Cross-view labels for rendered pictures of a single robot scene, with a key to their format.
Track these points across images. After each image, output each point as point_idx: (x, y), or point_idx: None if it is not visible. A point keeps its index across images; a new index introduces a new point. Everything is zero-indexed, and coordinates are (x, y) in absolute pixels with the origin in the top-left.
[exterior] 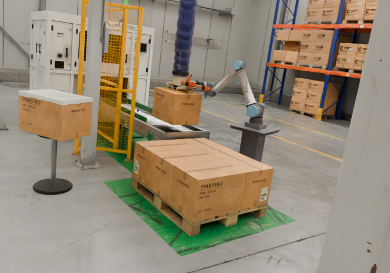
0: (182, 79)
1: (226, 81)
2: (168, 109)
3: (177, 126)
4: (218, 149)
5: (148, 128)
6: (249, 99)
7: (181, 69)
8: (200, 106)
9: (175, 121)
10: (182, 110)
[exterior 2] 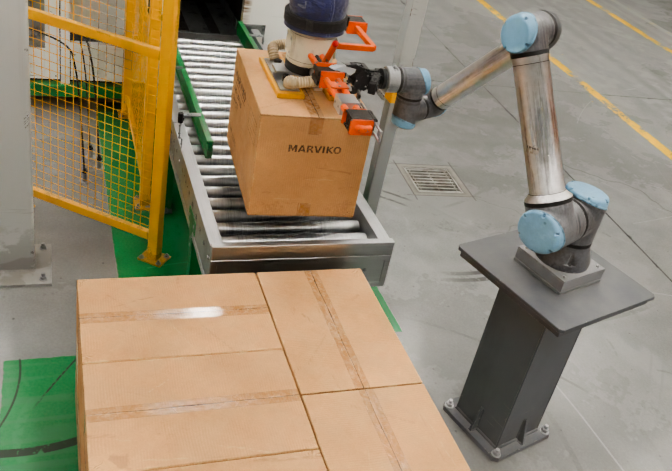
0: (315, 45)
1: (481, 77)
2: (246, 151)
3: None
4: (363, 361)
5: (192, 195)
6: (540, 183)
7: (312, 10)
8: (364, 159)
9: (260, 203)
10: (288, 169)
